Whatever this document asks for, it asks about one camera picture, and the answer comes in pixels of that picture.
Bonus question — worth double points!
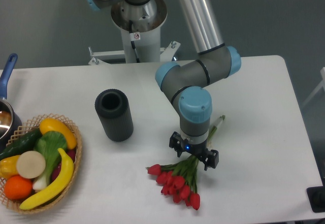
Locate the white frame at right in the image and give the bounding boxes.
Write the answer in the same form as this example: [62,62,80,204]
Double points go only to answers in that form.
[302,67,324,110]

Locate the red vegetable in basket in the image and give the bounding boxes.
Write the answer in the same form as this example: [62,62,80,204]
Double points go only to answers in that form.
[52,148,76,185]

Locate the red tulip bouquet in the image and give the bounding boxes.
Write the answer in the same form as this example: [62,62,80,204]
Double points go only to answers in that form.
[145,114,226,211]

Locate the black device at edge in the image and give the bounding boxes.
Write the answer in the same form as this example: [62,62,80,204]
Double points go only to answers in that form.
[306,186,324,213]

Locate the yellow bell pepper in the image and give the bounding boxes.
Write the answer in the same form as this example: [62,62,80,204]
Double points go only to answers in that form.
[0,155,20,179]

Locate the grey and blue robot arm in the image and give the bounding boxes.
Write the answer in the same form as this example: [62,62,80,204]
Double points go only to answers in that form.
[87,0,241,168]

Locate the green cucumber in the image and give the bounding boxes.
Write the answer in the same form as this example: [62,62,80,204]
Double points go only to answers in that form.
[1,128,42,160]

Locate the yellow banana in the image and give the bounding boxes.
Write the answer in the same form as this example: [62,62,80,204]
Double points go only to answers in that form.
[19,147,75,211]

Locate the dark grey ribbed vase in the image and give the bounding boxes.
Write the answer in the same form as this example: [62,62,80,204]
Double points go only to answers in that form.
[94,89,134,142]

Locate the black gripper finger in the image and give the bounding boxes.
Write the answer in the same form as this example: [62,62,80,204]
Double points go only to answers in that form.
[169,132,183,157]
[203,149,219,171]

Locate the blue handled saucepan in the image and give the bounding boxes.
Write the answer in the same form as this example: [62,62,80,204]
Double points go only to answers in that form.
[1,53,22,152]

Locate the beige round disc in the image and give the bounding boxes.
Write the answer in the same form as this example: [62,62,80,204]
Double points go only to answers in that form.
[16,151,46,179]

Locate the orange fruit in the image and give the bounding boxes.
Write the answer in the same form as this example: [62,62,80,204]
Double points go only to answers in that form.
[4,175,33,200]

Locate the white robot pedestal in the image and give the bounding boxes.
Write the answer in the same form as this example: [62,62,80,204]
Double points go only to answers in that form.
[88,0,181,65]

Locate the woven wicker basket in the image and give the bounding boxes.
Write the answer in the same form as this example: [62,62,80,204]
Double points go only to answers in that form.
[1,113,82,214]

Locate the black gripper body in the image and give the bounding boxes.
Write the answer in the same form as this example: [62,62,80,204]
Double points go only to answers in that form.
[179,139,212,162]

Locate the green bok choy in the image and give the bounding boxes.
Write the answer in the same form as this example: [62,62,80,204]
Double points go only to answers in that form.
[32,131,67,192]

